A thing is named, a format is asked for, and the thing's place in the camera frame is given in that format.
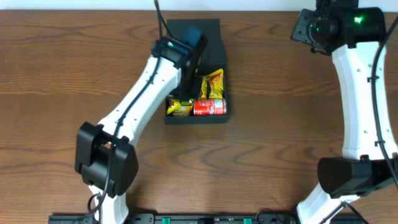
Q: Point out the yellow-green snack packet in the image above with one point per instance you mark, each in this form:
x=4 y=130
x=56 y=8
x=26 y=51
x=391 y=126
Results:
x=204 y=89

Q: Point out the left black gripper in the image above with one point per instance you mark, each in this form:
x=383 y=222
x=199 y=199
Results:
x=195 y=95

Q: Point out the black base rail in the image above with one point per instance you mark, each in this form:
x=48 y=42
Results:
x=148 y=218

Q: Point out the yellow chocolate snack packet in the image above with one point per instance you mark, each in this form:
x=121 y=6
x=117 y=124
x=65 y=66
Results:
x=173 y=103

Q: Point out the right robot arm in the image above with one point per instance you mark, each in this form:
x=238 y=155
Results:
x=355 y=38

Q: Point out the dark green box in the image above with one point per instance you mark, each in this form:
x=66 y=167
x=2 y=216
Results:
x=212 y=59

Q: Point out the red Pringles can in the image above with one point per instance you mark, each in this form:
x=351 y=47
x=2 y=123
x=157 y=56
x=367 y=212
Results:
x=209 y=107

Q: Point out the yellow orange snack packet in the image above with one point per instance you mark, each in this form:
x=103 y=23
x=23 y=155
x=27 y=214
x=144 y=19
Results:
x=216 y=84

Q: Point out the yellow biscuit packet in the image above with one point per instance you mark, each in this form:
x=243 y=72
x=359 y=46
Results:
x=182 y=110

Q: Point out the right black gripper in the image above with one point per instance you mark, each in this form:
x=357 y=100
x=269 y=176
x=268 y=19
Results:
x=305 y=17

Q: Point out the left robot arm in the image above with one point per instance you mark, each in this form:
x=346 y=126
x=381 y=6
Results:
x=105 y=153

